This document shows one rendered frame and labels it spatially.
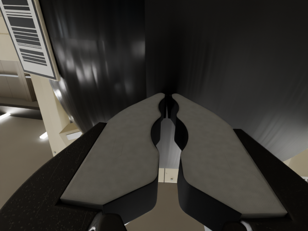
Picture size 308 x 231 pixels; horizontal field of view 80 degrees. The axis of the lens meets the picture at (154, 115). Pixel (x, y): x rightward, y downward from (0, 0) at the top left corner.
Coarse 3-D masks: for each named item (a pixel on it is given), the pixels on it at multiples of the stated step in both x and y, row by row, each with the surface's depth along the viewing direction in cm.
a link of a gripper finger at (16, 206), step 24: (72, 144) 7; (48, 168) 6; (72, 168) 6; (24, 192) 5; (48, 192) 5; (0, 216) 5; (24, 216) 5; (48, 216) 5; (72, 216) 5; (96, 216) 5
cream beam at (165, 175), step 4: (80, 136) 81; (160, 168) 74; (164, 168) 74; (160, 172) 75; (164, 172) 75; (168, 172) 75; (172, 172) 74; (176, 172) 74; (160, 176) 76; (164, 176) 76; (168, 176) 76; (172, 176) 75; (176, 176) 75; (160, 180) 77; (164, 180) 76; (168, 180) 76; (172, 180) 76; (176, 180) 76
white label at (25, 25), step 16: (0, 0) 12; (16, 0) 11; (32, 0) 11; (16, 16) 12; (32, 16) 11; (16, 32) 13; (32, 32) 12; (16, 48) 14; (32, 48) 13; (48, 48) 12; (32, 64) 14; (48, 64) 13
